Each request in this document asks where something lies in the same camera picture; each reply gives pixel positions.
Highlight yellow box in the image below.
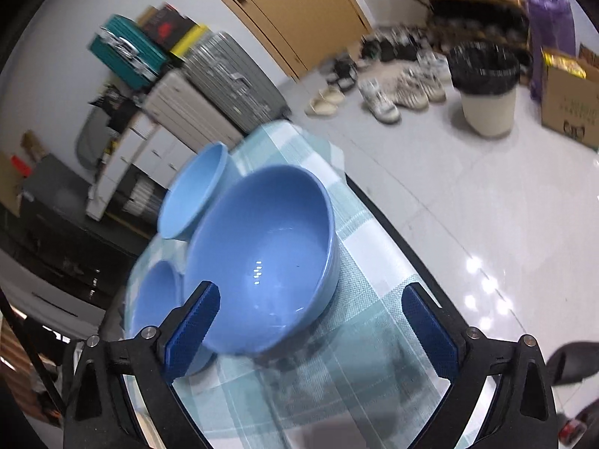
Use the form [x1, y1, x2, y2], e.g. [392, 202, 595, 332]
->
[169, 25, 212, 59]

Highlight cardboard pieces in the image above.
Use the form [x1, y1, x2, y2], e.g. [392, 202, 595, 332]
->
[0, 130, 48, 217]

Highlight stack of dark boxes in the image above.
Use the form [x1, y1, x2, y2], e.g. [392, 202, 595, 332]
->
[137, 4, 198, 51]

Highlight trash bin with black bag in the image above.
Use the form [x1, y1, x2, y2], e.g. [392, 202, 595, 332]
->
[446, 40, 522, 138]

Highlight wooden door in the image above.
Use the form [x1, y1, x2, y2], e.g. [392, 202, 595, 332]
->
[182, 0, 376, 81]

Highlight white desk with drawers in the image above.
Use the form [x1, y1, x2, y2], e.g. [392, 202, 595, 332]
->
[86, 111, 198, 223]

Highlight cardboard box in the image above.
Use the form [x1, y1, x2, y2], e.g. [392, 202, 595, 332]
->
[541, 46, 599, 151]

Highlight grey ribbed suitcase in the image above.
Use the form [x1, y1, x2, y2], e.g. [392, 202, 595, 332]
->
[182, 32, 292, 134]

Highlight shoe rack with shoes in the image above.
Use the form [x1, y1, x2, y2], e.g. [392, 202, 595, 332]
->
[390, 0, 532, 64]

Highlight grey rounded panel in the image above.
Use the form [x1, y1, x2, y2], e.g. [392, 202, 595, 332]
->
[74, 107, 114, 175]

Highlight purple bag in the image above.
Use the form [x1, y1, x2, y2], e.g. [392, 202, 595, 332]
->
[523, 0, 577, 102]

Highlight teal suitcase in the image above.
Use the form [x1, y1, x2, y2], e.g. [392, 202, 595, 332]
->
[88, 15, 170, 91]

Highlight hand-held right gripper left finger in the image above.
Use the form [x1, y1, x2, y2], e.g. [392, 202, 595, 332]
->
[63, 281, 221, 449]

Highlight white ribbed suitcase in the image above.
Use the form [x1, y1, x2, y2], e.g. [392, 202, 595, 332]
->
[142, 69, 245, 151]

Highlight blue bowl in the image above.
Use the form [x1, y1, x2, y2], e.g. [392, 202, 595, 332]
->
[183, 165, 341, 355]
[124, 259, 219, 378]
[158, 142, 245, 242]

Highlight pile of loose shoes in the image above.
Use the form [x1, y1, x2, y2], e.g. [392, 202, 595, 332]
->
[304, 34, 453, 125]

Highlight dark rounded object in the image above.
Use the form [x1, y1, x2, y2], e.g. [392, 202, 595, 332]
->
[545, 341, 599, 387]

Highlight teal checked tablecloth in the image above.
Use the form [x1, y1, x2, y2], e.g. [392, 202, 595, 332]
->
[110, 120, 498, 449]

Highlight black bag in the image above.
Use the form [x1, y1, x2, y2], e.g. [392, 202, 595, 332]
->
[90, 83, 142, 128]

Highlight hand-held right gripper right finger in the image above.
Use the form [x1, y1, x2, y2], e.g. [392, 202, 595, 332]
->
[401, 283, 560, 449]

